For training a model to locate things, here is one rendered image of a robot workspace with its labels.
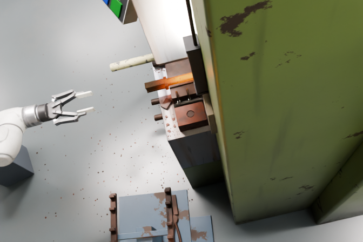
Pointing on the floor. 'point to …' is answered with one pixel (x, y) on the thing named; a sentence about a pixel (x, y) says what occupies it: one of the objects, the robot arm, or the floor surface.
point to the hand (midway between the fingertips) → (86, 102)
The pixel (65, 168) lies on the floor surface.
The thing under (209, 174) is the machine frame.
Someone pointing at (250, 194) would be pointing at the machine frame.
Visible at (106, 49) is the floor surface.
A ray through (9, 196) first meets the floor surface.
